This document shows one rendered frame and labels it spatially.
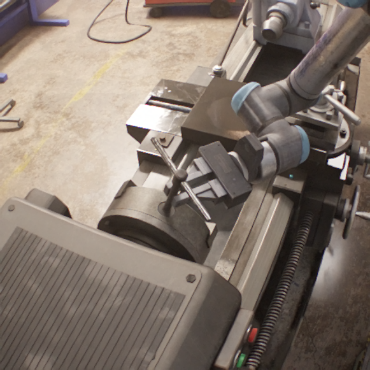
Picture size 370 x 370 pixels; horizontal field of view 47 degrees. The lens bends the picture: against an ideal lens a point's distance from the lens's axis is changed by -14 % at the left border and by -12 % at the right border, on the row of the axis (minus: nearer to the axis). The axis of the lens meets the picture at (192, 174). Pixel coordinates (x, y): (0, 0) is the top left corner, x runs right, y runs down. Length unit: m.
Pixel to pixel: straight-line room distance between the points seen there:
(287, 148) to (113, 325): 0.57
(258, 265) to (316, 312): 0.95
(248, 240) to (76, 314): 0.79
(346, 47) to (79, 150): 2.28
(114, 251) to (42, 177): 2.16
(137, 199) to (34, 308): 0.39
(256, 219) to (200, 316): 0.77
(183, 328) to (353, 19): 0.64
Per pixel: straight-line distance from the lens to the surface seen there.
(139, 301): 0.71
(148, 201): 0.99
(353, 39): 0.92
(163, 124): 1.68
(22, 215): 0.87
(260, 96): 1.10
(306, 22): 2.13
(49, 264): 0.78
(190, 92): 1.82
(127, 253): 0.76
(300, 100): 1.14
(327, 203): 1.56
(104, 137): 3.03
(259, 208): 1.46
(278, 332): 1.71
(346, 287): 2.33
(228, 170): 0.97
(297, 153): 1.06
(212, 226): 1.05
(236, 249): 1.37
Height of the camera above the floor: 1.96
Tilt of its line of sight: 46 degrees down
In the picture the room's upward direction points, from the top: 4 degrees counter-clockwise
